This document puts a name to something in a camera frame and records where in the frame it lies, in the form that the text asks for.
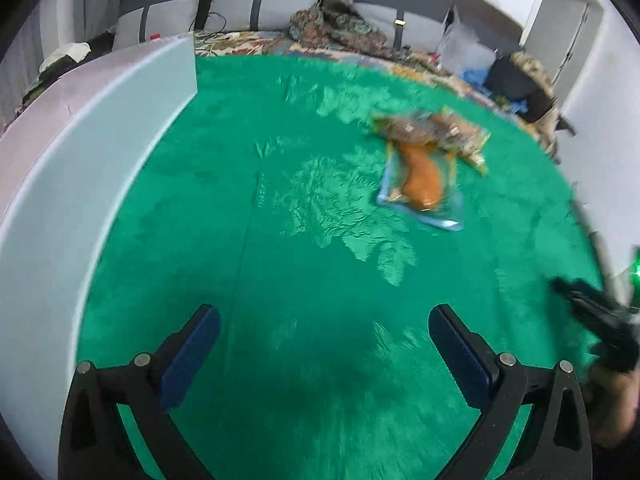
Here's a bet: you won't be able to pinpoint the person's right hand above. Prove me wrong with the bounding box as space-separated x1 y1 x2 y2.
587 366 640 451

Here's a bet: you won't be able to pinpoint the green patterned tablecloth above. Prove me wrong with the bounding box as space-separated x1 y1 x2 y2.
78 56 598 479

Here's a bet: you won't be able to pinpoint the white storage box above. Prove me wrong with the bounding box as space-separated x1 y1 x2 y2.
0 35 198 479

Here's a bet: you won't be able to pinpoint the yellow-edged clear snack pack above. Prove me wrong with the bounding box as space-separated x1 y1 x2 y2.
428 108 490 176

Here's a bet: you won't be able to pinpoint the blue-edged orange drumstick pack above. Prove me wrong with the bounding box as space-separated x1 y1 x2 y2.
376 141 464 232

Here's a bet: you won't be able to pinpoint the black bag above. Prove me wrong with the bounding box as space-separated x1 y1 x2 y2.
485 56 553 122

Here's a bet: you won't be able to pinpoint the brown vacuum snack pack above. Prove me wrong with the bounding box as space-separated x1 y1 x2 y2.
372 114 449 145

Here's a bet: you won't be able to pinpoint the blue cloth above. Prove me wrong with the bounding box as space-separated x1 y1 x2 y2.
458 68 528 114

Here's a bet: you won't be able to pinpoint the clear plastic bag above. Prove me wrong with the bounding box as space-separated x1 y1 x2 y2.
436 6 497 75

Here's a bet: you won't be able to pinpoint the grey sofa cushions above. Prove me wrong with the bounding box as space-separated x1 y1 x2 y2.
114 0 523 58

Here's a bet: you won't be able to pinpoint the dark floral cloth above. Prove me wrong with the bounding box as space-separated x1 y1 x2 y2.
285 0 439 66

